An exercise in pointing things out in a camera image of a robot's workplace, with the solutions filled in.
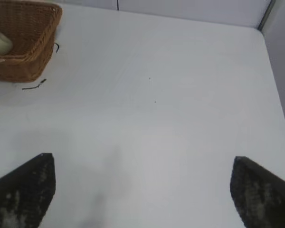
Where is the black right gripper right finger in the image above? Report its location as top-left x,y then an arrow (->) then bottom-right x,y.
229,156 -> 285,228

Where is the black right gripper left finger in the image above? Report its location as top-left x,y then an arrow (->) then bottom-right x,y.
0,152 -> 56,228

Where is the pale yellow egg yolk pastry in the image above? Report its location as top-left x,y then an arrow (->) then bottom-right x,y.
0,29 -> 13,56

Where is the brown woven wicker basket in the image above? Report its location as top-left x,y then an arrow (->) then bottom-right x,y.
0,0 -> 63,83

